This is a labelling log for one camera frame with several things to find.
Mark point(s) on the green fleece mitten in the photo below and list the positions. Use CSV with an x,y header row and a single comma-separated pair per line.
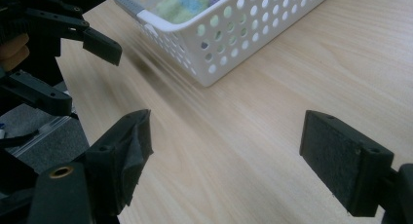
x,y
181,6

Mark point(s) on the white perforated plastic basket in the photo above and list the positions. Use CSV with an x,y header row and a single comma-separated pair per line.
x,y
259,39

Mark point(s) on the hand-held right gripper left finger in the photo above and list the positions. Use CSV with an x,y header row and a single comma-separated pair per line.
x,y
113,172

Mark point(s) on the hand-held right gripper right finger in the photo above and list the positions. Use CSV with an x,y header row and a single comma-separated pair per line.
x,y
341,162

